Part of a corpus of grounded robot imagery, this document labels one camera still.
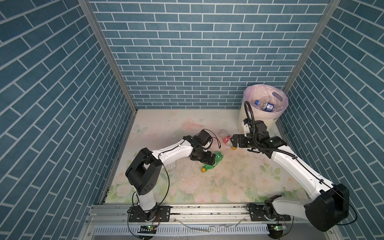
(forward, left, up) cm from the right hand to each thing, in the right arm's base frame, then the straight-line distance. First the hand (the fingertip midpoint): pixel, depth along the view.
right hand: (236, 137), depth 82 cm
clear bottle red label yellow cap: (+7, +3, -13) cm, 15 cm away
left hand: (-10, +15, -12) cm, 21 cm away
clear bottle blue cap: (+24, -19, +3) cm, 30 cm away
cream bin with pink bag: (+34, -22, +5) cm, 41 cm away
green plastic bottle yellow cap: (-4, +8, -17) cm, 19 cm away
